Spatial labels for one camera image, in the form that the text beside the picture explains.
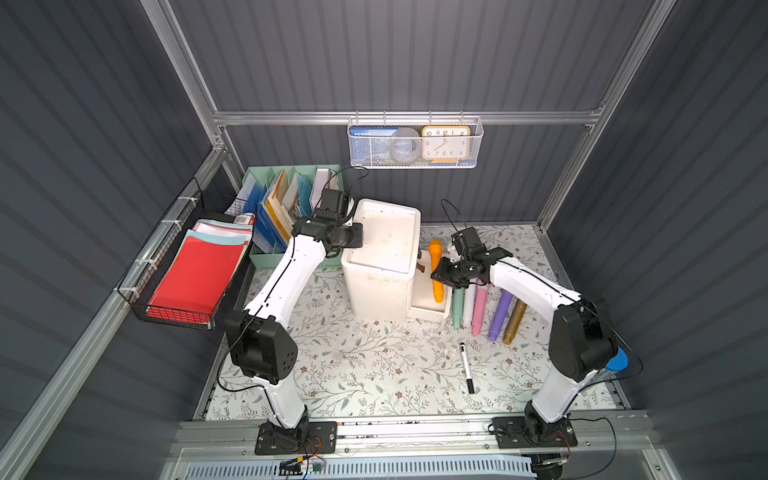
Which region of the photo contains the green microphone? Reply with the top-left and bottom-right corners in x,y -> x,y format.
451,288 -> 465,330

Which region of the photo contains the pink microphone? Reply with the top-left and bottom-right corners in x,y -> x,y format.
471,284 -> 489,336

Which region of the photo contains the orange microphone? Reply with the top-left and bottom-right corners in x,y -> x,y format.
428,240 -> 445,303

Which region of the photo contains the white bottom drawer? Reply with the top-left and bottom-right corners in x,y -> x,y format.
407,249 -> 452,323

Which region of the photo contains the white plastic drawer unit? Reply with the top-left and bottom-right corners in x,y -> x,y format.
341,199 -> 421,322

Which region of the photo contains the purple microphone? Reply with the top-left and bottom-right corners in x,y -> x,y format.
488,289 -> 515,343

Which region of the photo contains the gold microphone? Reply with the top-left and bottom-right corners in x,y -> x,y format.
503,299 -> 527,345

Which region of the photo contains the white microphone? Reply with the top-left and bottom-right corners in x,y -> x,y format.
462,283 -> 477,329

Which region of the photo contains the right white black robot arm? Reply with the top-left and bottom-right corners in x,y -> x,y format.
431,247 -> 619,426

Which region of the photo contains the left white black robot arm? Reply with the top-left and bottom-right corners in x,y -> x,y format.
225,217 -> 363,430

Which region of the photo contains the black white marker pen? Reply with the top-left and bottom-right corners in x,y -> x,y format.
459,342 -> 476,395

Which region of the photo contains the green plastic file organizer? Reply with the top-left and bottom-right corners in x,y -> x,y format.
225,165 -> 343,270

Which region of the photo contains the blue box in basket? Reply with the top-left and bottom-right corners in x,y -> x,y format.
348,126 -> 397,167

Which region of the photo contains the grey tape roll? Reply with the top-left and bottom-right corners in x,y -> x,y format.
390,127 -> 422,165

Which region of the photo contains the yellow analog clock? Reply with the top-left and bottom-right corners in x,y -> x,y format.
421,125 -> 472,163

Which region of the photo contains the red paper folder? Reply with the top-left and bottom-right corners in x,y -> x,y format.
148,230 -> 249,325

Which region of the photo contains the blue lid clear jar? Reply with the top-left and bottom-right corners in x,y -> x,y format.
604,347 -> 629,373

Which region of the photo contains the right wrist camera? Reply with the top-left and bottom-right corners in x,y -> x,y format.
451,227 -> 487,260

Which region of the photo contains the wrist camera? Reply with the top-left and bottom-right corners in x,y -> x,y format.
314,188 -> 352,224
451,227 -> 487,260

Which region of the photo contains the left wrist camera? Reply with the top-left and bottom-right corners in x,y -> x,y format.
314,188 -> 352,224

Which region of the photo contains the white wire wall basket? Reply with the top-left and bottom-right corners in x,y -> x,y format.
347,114 -> 484,169

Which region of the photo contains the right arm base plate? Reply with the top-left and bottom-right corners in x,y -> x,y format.
488,416 -> 579,449

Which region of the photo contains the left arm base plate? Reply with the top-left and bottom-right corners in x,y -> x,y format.
254,421 -> 338,456

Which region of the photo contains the black wire tray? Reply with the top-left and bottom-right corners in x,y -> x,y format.
118,181 -> 255,330

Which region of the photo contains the aluminium mounting rail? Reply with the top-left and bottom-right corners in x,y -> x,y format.
174,410 -> 658,450

